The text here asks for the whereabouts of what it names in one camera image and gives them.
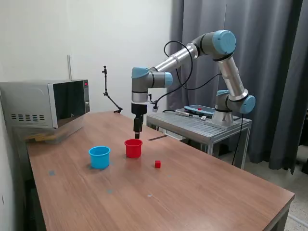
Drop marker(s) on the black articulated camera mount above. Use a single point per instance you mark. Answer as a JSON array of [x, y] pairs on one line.
[[106, 81]]

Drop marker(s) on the wooden sticks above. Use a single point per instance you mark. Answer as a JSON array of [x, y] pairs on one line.
[[38, 138]]

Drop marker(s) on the blue-lit wrist camera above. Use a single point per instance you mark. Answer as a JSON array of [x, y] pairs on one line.
[[155, 109]]

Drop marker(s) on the clear plastic container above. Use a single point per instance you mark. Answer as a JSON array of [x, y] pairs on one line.
[[61, 136]]

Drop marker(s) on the dark grey curtain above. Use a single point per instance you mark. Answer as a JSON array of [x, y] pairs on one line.
[[276, 96]]

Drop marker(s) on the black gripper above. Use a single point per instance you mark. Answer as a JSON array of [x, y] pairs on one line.
[[139, 108]]

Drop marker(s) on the silver microwave oven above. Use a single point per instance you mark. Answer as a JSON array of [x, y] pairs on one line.
[[29, 101]]

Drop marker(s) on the silver blue-capped robot arm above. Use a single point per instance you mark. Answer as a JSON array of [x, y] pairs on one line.
[[178, 57]]

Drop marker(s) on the red plastic bin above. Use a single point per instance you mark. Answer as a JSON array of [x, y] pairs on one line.
[[133, 150]]

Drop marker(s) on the white vertical rod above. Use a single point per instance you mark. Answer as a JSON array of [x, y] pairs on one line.
[[69, 67]]

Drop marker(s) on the red cube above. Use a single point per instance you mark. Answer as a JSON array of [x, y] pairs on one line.
[[157, 164]]

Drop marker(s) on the grey metal robot stand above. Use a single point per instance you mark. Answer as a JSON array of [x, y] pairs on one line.
[[192, 125]]

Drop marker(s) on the light blue plastic bin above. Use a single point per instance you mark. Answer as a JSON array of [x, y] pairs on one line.
[[99, 158]]

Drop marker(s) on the thin dark metal strip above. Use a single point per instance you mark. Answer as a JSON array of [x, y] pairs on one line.
[[157, 138]]

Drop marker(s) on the blue teach pendant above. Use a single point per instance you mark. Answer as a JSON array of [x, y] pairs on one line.
[[199, 109]]

